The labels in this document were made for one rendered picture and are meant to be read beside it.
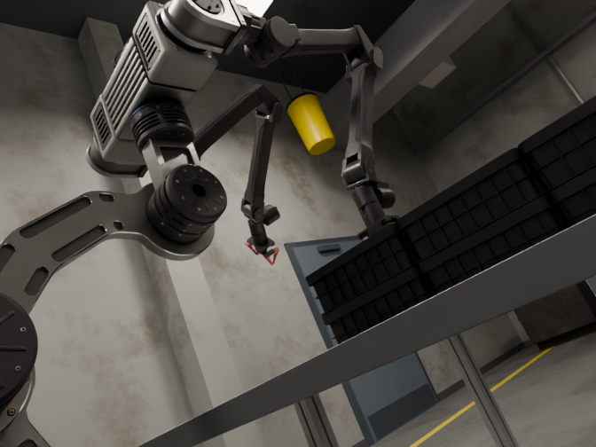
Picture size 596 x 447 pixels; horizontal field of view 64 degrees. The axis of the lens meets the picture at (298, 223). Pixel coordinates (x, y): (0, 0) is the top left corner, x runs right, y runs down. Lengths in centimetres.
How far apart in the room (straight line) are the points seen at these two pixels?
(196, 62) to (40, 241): 48
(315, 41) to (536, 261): 99
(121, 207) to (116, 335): 286
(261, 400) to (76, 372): 310
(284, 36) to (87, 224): 60
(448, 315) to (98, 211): 77
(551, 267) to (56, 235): 84
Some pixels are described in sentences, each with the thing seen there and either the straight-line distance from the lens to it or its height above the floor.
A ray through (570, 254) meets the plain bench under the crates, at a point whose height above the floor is 68.
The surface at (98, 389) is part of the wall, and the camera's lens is 375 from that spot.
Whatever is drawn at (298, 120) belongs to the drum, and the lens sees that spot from 576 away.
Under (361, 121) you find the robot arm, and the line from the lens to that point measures 131.
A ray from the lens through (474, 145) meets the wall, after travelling 838.
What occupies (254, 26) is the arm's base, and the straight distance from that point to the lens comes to 116.
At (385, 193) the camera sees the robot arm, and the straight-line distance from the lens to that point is 127.
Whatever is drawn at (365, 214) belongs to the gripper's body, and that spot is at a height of 100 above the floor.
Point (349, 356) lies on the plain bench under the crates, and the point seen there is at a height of 68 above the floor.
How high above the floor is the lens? 67
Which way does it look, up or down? 19 degrees up
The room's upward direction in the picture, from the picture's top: 24 degrees counter-clockwise
